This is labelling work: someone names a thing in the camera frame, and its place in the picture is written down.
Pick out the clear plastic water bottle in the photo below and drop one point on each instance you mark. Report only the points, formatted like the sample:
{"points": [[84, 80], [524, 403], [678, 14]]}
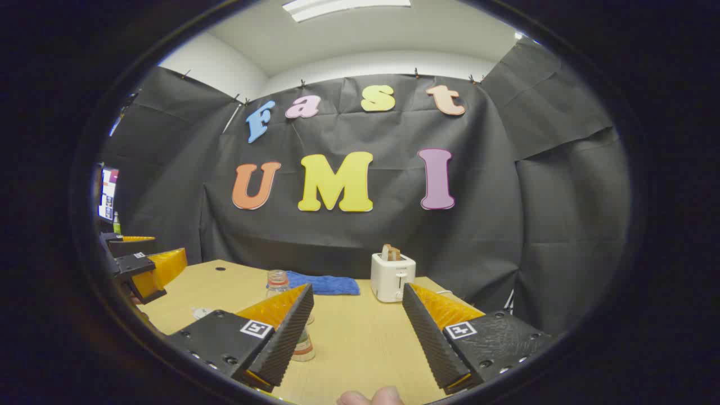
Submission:
{"points": [[277, 282]]}

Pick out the pale bread slice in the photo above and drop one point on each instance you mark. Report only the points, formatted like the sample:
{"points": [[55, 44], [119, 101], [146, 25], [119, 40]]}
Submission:
{"points": [[385, 252]]}

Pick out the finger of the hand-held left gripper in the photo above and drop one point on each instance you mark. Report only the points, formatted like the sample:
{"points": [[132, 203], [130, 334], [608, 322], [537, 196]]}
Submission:
{"points": [[126, 246], [135, 265]]}

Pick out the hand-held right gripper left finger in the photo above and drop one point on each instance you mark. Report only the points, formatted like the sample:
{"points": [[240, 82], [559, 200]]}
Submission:
{"points": [[281, 343]]}

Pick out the brown bread slice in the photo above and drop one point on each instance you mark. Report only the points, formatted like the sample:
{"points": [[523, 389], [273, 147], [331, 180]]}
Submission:
{"points": [[395, 254]]}

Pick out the computer monitor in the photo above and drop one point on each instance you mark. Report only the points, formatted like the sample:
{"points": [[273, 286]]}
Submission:
{"points": [[108, 194]]}

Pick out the green bottle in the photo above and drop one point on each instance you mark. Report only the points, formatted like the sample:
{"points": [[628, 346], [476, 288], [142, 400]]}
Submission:
{"points": [[116, 224]]}

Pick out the blue towel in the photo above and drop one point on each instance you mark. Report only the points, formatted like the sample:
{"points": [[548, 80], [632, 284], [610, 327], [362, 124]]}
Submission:
{"points": [[326, 284]]}

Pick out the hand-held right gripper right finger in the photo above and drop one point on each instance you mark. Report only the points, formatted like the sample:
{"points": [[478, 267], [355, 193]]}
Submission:
{"points": [[430, 343]]}

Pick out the ceiling light panel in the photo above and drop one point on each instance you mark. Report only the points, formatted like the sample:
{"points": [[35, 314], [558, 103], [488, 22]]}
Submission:
{"points": [[343, 7]]}

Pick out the white toaster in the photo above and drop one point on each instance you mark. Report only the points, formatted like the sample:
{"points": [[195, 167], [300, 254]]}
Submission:
{"points": [[391, 278]]}

